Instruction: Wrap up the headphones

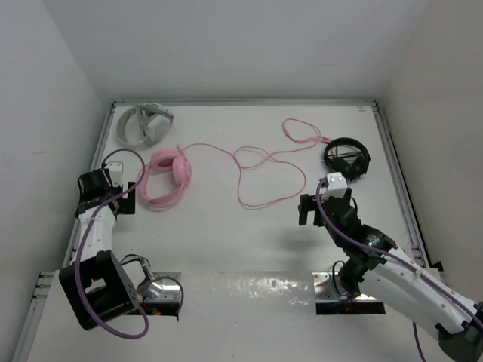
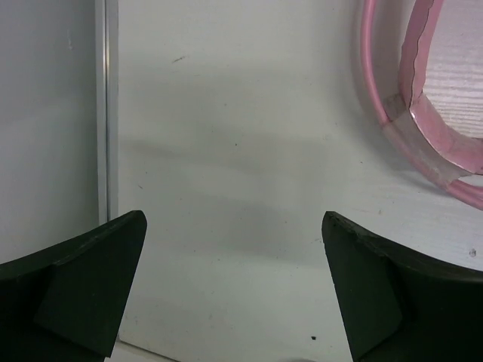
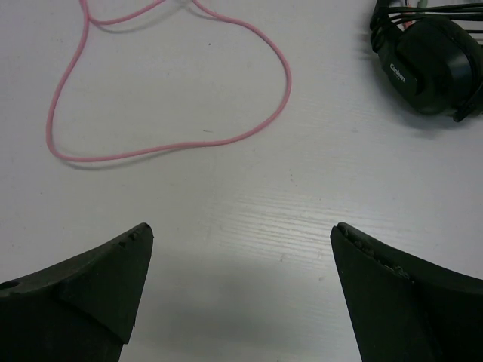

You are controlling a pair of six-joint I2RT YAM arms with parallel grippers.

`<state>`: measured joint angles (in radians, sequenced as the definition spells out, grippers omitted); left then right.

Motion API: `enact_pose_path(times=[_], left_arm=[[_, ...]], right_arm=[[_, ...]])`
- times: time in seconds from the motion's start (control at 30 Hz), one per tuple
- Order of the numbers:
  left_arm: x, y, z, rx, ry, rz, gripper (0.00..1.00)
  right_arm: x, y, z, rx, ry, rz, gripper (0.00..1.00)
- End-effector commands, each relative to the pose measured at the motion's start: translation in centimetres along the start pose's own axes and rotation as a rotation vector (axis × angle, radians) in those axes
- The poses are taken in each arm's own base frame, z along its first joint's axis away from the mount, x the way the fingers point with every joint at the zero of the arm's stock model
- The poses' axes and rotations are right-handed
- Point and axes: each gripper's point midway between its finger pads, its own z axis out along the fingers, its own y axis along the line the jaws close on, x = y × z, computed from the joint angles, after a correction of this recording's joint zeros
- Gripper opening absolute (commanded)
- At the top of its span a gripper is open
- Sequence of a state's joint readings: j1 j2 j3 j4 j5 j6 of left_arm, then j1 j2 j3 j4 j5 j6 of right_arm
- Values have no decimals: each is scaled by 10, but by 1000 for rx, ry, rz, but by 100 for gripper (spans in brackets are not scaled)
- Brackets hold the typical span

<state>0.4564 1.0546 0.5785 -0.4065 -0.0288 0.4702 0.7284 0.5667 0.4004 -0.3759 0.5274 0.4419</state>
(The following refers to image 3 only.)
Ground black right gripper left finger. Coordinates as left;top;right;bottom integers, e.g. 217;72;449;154
1;223;154;361

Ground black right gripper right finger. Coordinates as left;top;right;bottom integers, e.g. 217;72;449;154
331;222;482;361

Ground pink headphone cable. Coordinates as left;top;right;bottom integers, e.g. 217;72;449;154
45;0;292;164

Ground black headphones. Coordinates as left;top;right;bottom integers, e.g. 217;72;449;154
369;1;482;122

